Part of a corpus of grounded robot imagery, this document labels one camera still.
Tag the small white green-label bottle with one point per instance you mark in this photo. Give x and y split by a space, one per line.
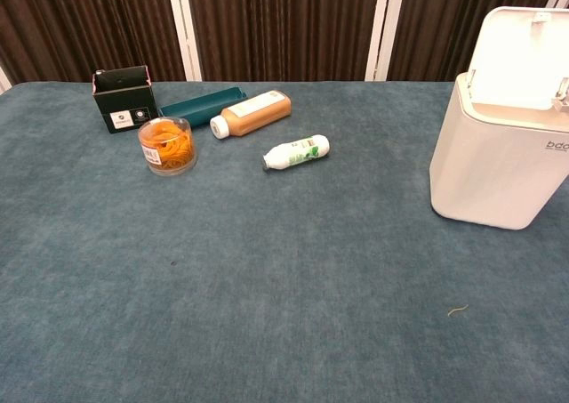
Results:
298 153

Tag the brown bottle with white cap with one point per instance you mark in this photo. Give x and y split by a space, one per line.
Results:
253 113

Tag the small yellow-green rubber band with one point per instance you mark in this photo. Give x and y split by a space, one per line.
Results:
458 309

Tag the dark green open cardboard box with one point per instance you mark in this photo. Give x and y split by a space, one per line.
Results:
124 102

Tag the white trash bin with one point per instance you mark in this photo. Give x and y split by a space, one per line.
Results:
489 163

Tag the blue-green velvet table cloth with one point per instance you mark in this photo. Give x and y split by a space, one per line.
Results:
266 265

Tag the white plastic appliance lid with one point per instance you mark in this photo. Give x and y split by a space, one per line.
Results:
520 51

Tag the dark brown pleated curtain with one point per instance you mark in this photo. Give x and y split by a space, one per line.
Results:
284 25

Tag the teal rectangular plastic case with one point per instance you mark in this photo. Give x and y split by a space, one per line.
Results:
195 107

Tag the clear jar of rubber bands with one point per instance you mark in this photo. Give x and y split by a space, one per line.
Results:
167 147

